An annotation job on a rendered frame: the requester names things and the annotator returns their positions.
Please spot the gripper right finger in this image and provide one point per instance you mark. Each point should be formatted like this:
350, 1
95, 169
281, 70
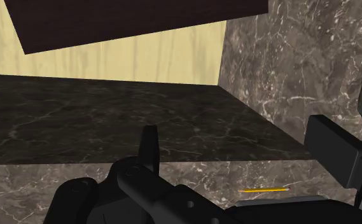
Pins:
335, 149

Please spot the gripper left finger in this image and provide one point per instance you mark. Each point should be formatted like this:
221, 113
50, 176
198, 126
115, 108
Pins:
143, 189

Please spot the yellow pencil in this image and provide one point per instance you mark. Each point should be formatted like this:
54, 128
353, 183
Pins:
263, 190

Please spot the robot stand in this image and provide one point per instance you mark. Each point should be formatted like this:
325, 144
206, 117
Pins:
121, 18

